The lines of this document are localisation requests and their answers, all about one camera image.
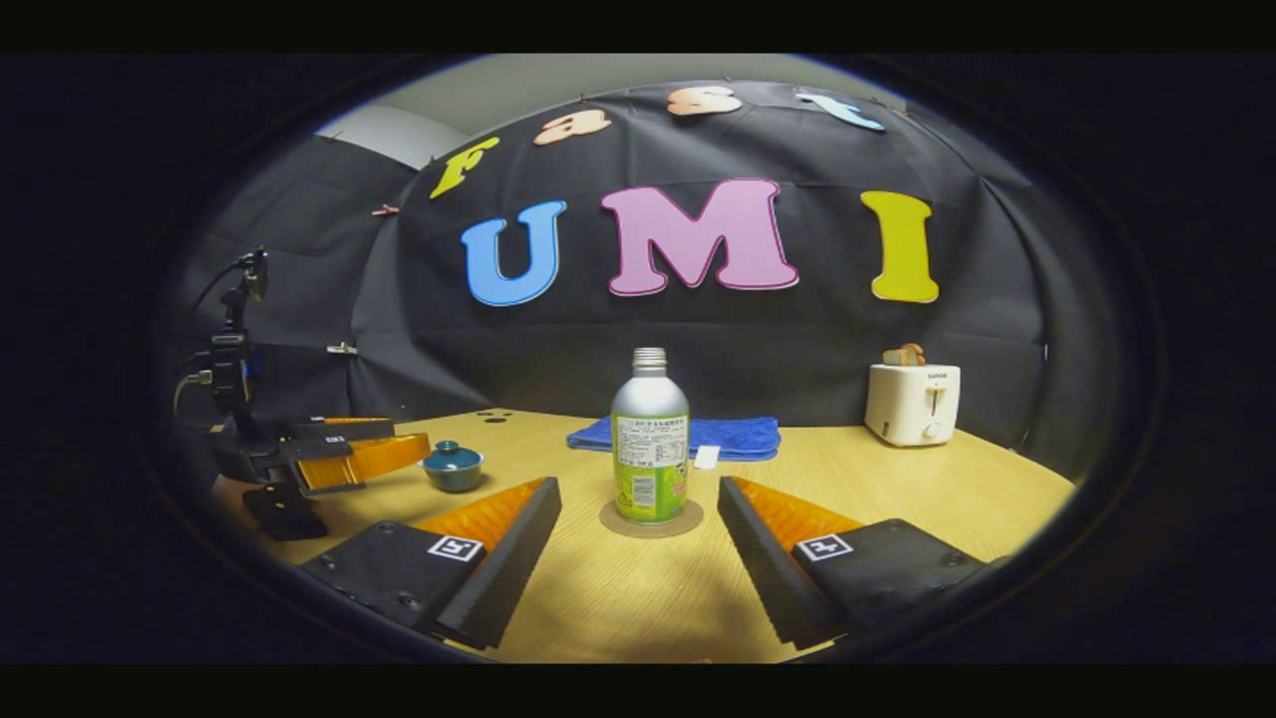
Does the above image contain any blue folded towel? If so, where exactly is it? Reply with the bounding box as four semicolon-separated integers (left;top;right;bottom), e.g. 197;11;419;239
566;415;782;470

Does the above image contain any white toaster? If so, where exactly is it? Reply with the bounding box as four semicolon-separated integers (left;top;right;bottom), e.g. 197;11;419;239
864;363;962;448

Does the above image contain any silver green water bottle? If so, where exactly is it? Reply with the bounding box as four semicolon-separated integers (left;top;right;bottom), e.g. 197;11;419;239
610;347;691;526

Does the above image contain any blue ceramic teacup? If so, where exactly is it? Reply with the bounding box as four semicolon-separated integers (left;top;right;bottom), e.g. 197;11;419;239
419;441;485;494

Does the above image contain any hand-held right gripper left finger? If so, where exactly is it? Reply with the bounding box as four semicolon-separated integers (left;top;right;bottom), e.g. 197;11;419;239
299;477;564;651

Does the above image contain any black backdrop cloth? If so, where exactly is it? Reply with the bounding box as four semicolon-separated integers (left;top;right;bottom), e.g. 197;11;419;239
164;80;1108;480

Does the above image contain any round brown coaster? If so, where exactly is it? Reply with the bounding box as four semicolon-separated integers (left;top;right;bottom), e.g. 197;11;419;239
599;499;705;539

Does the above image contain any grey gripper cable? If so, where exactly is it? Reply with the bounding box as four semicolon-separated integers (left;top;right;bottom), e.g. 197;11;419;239
172;369;213;420

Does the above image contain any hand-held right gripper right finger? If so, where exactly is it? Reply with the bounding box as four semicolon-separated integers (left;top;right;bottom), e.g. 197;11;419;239
718;476;1008;651

